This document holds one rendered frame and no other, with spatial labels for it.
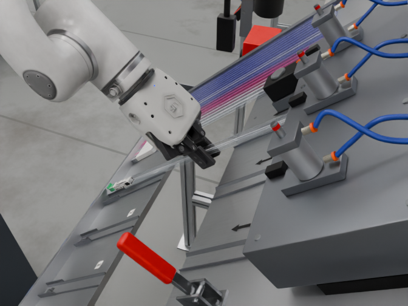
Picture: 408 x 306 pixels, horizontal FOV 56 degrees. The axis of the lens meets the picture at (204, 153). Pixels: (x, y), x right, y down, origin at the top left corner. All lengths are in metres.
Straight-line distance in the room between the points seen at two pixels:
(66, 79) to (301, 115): 0.29
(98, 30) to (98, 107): 1.83
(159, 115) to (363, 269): 0.38
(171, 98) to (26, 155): 1.64
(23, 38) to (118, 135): 1.67
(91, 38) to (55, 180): 1.49
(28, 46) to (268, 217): 0.35
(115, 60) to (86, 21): 0.06
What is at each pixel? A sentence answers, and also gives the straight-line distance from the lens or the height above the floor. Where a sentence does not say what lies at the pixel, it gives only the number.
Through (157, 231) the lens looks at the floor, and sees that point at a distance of 1.69.
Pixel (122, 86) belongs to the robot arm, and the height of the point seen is 1.06.
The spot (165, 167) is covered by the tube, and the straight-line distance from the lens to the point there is 0.70.
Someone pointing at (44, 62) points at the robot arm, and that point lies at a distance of 0.51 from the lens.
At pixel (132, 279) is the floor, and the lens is 1.58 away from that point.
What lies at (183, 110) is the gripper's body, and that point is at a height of 1.01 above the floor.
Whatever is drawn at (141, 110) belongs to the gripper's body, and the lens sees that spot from 0.56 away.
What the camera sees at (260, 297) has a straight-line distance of 0.35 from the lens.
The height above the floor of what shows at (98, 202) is 0.73.
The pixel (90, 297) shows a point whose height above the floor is 0.85.
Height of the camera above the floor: 1.37
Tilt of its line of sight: 43 degrees down
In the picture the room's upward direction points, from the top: straight up
